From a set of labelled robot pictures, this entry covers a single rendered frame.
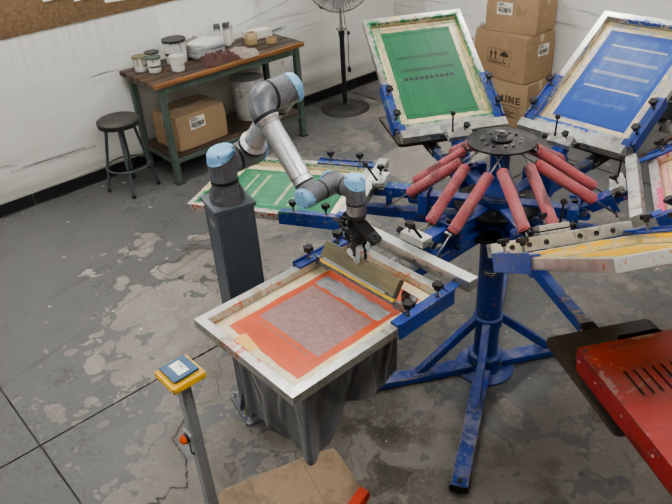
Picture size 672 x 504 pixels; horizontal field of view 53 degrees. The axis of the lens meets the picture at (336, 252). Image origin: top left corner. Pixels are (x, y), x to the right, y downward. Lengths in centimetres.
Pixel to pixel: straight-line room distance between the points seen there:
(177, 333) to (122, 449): 88
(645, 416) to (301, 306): 126
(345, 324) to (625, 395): 98
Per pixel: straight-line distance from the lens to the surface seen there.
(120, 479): 347
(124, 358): 411
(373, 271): 255
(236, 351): 240
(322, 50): 733
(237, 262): 297
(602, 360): 222
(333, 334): 247
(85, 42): 595
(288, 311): 260
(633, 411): 208
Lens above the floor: 252
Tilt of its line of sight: 32 degrees down
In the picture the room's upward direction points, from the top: 4 degrees counter-clockwise
